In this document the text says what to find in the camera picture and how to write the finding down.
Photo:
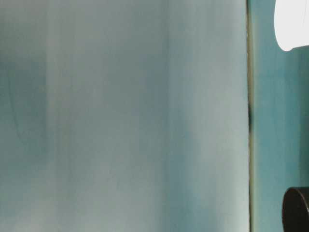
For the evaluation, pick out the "white paper cup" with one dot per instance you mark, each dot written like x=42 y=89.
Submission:
x=292 y=21

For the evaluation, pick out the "blue-green table cloth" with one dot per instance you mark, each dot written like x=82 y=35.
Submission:
x=270 y=120

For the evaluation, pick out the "pale grey-green backdrop cloth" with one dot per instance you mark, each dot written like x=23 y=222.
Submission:
x=120 y=116

